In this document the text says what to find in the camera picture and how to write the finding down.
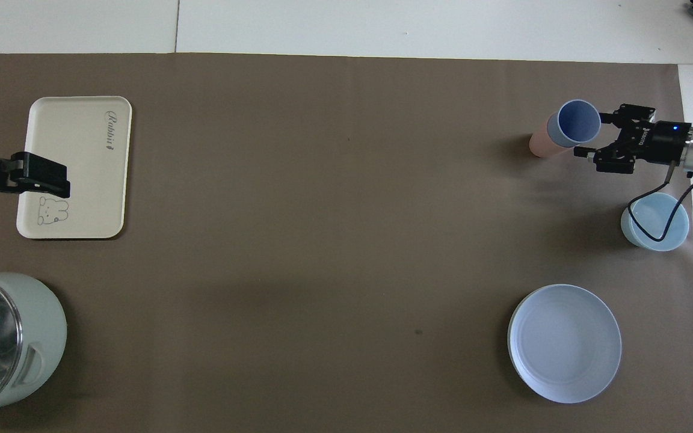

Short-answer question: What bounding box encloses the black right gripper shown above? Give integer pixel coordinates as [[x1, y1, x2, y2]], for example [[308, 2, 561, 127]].
[[573, 103, 693, 176]]

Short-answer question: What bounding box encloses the blue plastic cup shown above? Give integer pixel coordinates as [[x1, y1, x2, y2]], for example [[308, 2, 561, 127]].
[[547, 99, 602, 149]]

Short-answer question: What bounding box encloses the pink plastic cup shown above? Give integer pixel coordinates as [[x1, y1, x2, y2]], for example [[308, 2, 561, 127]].
[[529, 124, 565, 159]]

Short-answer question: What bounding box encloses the cream rabbit print tray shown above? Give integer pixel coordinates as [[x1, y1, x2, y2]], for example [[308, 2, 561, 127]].
[[16, 96, 133, 240]]

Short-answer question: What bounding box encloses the light blue small bowl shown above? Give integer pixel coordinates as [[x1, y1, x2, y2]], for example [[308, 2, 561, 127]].
[[620, 192, 690, 252]]

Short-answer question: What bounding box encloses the pale green electric pot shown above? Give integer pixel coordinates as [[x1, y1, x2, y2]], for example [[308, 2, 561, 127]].
[[0, 272, 69, 421]]

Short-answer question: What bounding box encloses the pale blue round plate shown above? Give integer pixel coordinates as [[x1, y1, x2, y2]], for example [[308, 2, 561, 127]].
[[507, 284, 623, 404]]

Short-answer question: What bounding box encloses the brown paper table mat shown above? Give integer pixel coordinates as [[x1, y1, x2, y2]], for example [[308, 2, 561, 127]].
[[0, 53, 693, 433]]

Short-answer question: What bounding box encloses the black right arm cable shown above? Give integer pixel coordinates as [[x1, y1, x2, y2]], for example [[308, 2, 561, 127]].
[[627, 161, 693, 242]]

